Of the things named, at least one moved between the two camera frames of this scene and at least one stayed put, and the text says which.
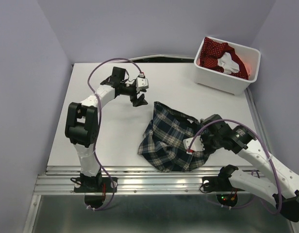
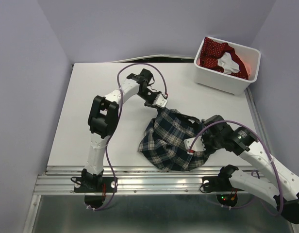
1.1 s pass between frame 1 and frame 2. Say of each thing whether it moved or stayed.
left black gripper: moved
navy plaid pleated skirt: stayed
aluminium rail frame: stayed
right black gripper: stayed
